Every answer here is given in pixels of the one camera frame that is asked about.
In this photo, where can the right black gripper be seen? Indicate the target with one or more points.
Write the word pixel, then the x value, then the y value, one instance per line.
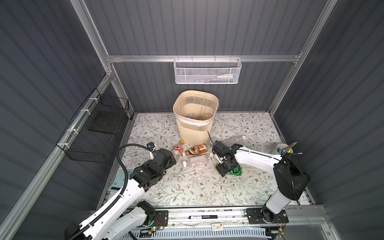
pixel 221 170

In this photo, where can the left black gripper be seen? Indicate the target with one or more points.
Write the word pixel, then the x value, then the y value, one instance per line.
pixel 172 161

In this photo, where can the clear bottle blue label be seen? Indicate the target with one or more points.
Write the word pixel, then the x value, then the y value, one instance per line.
pixel 240 140

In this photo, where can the green bottle orange cap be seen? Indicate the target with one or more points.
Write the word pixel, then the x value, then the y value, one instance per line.
pixel 236 171

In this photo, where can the clear bottle pink label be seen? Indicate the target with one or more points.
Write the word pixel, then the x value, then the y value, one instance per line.
pixel 194 162

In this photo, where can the brown Nescafe bottle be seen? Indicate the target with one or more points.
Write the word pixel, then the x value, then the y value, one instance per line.
pixel 196 151

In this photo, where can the orange label clear bottle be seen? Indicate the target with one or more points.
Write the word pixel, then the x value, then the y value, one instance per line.
pixel 200 117

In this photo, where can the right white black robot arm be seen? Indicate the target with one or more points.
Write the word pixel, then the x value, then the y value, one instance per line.
pixel 291 179

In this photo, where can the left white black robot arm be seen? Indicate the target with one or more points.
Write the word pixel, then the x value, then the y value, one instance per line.
pixel 111 222

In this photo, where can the beige slatted plastic bin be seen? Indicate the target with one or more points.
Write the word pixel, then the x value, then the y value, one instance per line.
pixel 195 132

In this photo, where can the clear cola bottle yellow cap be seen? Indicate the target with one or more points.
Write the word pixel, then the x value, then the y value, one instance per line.
pixel 178 150

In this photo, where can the light blue calculator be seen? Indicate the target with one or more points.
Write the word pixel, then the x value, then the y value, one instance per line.
pixel 118 183

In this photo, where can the white cup with tools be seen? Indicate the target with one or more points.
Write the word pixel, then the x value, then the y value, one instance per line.
pixel 283 149

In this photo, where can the black marker pen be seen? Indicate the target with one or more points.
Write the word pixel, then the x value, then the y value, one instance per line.
pixel 202 217

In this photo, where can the white tube in basket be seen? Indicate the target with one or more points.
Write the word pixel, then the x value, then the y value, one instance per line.
pixel 229 77

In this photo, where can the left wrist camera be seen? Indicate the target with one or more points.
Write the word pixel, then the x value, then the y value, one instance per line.
pixel 151 146

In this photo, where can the black wire mesh basket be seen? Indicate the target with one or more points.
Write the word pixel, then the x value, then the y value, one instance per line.
pixel 96 136

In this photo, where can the white wire mesh basket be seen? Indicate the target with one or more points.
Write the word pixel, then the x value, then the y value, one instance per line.
pixel 189 71

